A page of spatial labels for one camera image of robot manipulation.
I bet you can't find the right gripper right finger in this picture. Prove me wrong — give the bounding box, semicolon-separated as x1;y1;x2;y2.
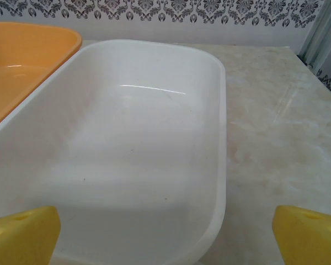
273;204;331;265

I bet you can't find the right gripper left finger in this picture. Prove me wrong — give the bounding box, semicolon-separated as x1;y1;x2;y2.
0;205;62;265

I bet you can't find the white plastic container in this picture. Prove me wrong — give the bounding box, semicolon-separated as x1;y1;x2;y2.
0;39;227;265

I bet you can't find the orange plastic container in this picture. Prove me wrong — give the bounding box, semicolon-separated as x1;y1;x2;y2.
0;22;83;134

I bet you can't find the aluminium frame post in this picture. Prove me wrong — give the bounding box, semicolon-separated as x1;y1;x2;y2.
298;0;331;75

